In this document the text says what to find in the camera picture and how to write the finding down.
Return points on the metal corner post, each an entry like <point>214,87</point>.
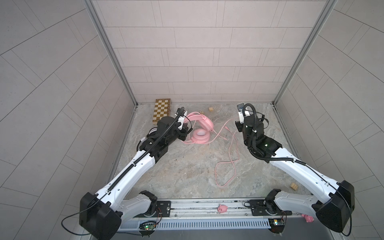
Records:
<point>107,44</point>
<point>324,15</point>

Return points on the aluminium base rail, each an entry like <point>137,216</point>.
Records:
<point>208,208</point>

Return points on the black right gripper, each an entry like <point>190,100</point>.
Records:
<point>238,125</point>

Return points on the left metal corner post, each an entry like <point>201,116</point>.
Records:
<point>107,44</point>

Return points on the right metal corner post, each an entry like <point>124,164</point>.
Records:
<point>324,15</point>

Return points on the wooden chess board box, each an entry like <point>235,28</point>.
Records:
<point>162,109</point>

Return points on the circuit board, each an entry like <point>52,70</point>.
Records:
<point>277,226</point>
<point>147,226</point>

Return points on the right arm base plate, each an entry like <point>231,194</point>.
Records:
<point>265,208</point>

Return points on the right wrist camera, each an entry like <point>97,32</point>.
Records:
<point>242,113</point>

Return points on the right circuit board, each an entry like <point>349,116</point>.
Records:
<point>277,226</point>

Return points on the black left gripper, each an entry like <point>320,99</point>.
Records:
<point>182,132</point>

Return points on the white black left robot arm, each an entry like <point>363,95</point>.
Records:
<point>102,213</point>

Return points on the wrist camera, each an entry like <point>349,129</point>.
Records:
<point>180,117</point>
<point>242,113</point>

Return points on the pink pig toy right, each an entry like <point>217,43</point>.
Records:
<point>309,219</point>

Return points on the pink pig toy centre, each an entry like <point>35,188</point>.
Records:
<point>222,209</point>

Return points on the pink headphones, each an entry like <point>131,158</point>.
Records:
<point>201,135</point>

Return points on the small wooden block right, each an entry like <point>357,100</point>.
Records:
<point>294,186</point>

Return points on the white black headphones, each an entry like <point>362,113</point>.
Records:
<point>144,141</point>

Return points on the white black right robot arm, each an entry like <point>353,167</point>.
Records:
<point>330,201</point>

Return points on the pink pig toy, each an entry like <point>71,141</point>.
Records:
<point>309,219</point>
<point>222,209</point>

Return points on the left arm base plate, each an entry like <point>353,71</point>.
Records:
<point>163,208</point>

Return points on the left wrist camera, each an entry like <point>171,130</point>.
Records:
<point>180,117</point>

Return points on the left circuit board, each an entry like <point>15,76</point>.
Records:
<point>147,226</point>

